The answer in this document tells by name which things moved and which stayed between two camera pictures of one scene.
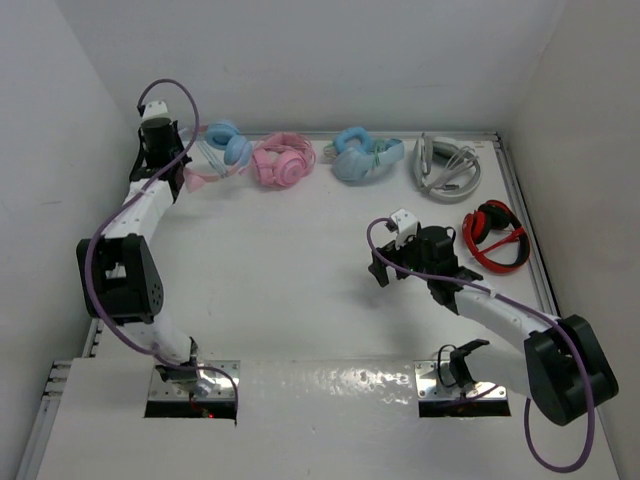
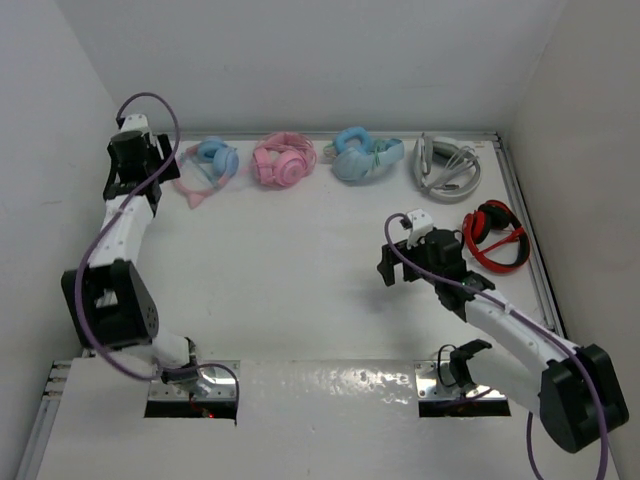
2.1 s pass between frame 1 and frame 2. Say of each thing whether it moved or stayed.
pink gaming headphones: stayed
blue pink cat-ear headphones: moved
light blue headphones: stayed
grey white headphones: stayed
